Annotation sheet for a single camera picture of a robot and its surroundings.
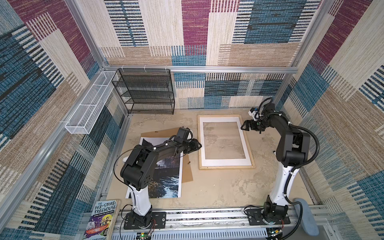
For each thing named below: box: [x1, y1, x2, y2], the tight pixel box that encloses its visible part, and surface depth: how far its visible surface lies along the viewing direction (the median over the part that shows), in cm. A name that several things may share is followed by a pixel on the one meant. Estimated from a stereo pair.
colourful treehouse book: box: [82, 199, 121, 240], surface depth 73 cm
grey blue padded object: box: [293, 198, 319, 237], surface depth 72 cm
